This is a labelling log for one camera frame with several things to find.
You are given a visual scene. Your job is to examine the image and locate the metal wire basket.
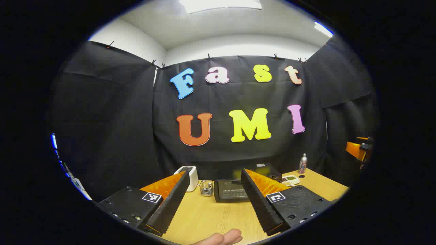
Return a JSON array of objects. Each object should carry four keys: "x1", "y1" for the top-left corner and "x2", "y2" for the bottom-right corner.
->
[{"x1": 199, "y1": 180, "x2": 214, "y2": 197}]

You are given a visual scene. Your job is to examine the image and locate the small ceiling light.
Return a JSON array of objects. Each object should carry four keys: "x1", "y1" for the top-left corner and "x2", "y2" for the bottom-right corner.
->
[{"x1": 313, "y1": 21, "x2": 333, "y2": 38}]

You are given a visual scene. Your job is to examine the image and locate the black backdrop cloth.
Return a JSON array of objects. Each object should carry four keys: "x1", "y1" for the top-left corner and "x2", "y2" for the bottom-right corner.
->
[{"x1": 49, "y1": 36, "x2": 378, "y2": 203}]

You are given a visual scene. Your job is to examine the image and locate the black electric oven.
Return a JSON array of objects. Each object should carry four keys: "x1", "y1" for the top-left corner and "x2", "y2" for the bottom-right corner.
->
[{"x1": 214, "y1": 163, "x2": 282, "y2": 203}]

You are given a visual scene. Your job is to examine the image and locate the white toaster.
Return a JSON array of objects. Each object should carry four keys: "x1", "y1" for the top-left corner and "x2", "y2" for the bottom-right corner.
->
[{"x1": 174, "y1": 166, "x2": 199, "y2": 192}]

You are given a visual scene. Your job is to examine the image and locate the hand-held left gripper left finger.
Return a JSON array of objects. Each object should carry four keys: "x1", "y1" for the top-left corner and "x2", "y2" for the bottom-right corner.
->
[{"x1": 96, "y1": 171, "x2": 190, "y2": 236}]

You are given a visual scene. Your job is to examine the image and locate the white divided snack plate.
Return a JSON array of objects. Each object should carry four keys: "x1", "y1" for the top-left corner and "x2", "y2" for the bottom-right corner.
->
[{"x1": 281, "y1": 175, "x2": 301, "y2": 187}]

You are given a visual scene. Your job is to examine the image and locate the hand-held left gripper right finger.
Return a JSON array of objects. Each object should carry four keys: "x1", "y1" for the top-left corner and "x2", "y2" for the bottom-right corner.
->
[{"x1": 241, "y1": 169, "x2": 333, "y2": 236}]

